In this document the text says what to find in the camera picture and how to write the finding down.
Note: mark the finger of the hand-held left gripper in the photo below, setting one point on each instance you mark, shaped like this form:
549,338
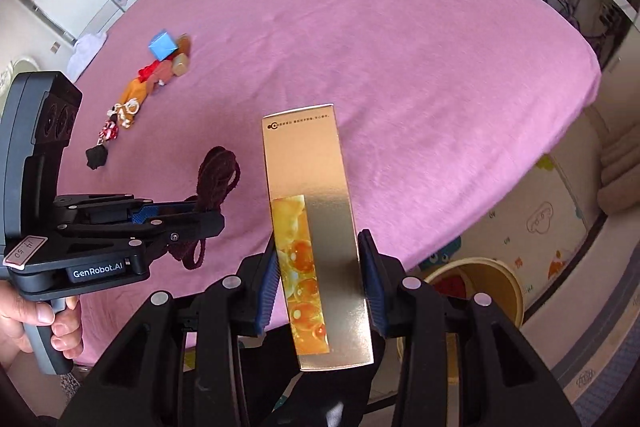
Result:
200,227
145,213

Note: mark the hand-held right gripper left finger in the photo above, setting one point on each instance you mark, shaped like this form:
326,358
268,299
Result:
265,292

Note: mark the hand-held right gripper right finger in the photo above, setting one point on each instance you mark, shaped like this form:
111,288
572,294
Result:
372,292

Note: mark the red packet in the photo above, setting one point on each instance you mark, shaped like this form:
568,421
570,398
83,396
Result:
452,288

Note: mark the gold cardboard box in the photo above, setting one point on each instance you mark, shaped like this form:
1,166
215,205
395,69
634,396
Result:
325,207

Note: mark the orange wrapper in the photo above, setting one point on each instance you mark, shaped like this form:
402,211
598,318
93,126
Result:
135,89

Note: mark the beige round bin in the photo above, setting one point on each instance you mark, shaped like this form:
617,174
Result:
500,277

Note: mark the blue carton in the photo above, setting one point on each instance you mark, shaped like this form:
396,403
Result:
162,47

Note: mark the person's left hand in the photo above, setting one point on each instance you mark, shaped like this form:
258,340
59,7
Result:
65,332

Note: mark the black crumpled object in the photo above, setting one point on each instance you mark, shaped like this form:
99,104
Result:
97,156

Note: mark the red and white spotted wrapper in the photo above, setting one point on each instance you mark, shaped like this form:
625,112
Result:
107,131

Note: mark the white and gold wrapper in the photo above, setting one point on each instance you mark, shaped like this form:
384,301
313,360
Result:
127,112

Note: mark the white cloth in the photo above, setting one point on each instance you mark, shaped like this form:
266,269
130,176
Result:
85,54

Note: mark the red-brown wrapper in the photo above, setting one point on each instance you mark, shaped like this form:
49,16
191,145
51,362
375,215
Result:
164,71

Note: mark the gold cube candy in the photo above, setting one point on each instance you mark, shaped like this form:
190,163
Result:
180,65

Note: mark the brown wrapper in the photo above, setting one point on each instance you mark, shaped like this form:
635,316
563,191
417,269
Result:
185,42

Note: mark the cartoon play mat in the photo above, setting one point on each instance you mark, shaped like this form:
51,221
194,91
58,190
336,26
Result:
540,217

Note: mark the pink blanket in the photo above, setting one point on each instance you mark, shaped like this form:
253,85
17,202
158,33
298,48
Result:
400,82

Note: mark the grey patterned rug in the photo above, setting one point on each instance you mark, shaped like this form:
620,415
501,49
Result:
600,357

